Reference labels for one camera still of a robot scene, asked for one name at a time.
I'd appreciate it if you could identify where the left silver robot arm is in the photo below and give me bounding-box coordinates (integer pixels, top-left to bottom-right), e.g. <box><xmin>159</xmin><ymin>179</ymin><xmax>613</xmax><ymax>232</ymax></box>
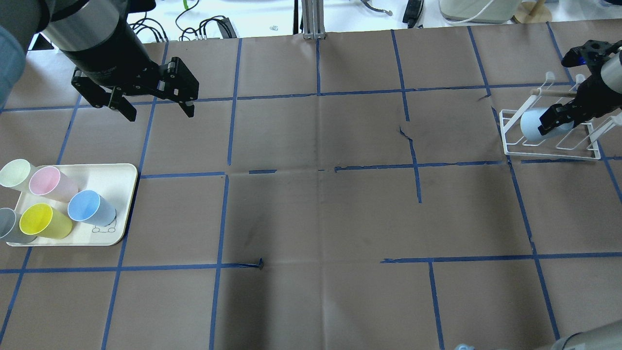
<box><xmin>0</xmin><ymin>0</ymin><xmax>200</xmax><ymax>122</ymax></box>

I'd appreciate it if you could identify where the pale green plastic cup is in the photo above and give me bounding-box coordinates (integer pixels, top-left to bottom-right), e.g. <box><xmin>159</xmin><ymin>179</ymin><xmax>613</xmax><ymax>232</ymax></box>
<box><xmin>0</xmin><ymin>159</ymin><xmax>37</xmax><ymax>192</ymax></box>

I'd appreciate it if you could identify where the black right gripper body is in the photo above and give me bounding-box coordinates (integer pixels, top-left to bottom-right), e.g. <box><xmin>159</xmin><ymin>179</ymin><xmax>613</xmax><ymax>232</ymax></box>
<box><xmin>561</xmin><ymin>40</ymin><xmax>622</xmax><ymax>122</ymax></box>

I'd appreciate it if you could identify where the grey plastic cup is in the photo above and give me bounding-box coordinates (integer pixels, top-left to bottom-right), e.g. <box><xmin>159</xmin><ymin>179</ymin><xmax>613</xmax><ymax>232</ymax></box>
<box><xmin>0</xmin><ymin>208</ymin><xmax>37</xmax><ymax>244</ymax></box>

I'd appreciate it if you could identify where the white wire cup rack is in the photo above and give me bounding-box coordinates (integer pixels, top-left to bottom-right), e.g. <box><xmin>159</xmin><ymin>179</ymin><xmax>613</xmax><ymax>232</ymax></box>
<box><xmin>499</xmin><ymin>71</ymin><xmax>621</xmax><ymax>161</ymax></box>

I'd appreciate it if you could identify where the blue cup on tray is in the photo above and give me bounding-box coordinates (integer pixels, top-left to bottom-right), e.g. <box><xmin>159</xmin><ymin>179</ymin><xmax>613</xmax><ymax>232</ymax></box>
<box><xmin>67</xmin><ymin>190</ymin><xmax>117</xmax><ymax>227</ymax></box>

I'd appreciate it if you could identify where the yellow plastic cup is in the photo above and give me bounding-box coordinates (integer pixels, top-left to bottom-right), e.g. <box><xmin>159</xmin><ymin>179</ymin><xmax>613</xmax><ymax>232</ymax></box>
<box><xmin>18</xmin><ymin>203</ymin><xmax>73</xmax><ymax>239</ymax></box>

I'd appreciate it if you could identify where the pink plastic cup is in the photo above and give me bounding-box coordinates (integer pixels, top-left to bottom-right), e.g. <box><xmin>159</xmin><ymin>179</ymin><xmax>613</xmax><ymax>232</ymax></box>
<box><xmin>28</xmin><ymin>166</ymin><xmax>80</xmax><ymax>202</ymax></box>

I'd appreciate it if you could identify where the wooden mug tree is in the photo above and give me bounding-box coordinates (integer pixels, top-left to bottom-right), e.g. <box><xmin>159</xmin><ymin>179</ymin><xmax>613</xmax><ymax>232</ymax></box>
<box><xmin>512</xmin><ymin>0</ymin><xmax>553</xmax><ymax>23</ymax></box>

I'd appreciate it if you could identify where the light blue plastic cup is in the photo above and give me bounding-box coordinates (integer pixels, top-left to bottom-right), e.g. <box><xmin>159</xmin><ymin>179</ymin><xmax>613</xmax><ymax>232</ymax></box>
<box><xmin>520</xmin><ymin>108</ymin><xmax>574</xmax><ymax>142</ymax></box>

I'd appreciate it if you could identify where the black power adapter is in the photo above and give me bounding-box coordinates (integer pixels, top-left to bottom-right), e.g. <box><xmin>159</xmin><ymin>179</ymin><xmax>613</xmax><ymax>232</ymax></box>
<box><xmin>402</xmin><ymin>0</ymin><xmax>424</xmax><ymax>29</ymax></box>

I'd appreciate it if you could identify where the aluminium frame post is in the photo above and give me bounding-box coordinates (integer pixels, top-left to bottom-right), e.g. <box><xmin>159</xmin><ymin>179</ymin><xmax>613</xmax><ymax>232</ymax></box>
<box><xmin>300</xmin><ymin>0</ymin><xmax>326</xmax><ymax>40</ymax></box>

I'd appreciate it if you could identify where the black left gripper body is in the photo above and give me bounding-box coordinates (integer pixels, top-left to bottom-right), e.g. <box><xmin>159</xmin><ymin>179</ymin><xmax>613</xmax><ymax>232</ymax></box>
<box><xmin>61</xmin><ymin>19</ymin><xmax>200</xmax><ymax>109</ymax></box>

